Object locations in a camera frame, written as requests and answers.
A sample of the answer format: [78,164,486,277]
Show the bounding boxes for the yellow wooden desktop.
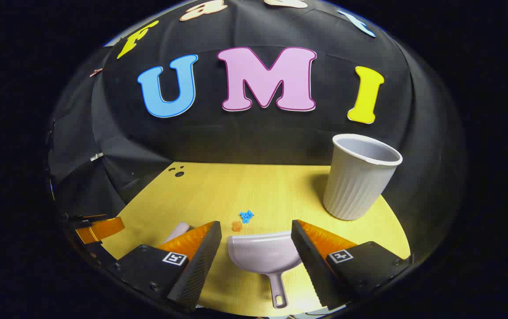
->
[101,162,411,317]

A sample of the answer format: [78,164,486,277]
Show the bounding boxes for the lilac small broom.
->
[164,222,191,243]

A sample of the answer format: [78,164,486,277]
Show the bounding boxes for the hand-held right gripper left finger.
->
[103,221,222,311]

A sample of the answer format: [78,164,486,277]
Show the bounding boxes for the white ribbed garbage bin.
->
[323,134,403,221]

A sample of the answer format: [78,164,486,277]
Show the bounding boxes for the lilac plastic dustpan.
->
[227,231,303,309]

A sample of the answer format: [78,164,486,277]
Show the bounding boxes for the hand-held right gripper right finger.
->
[291,219,414,311]

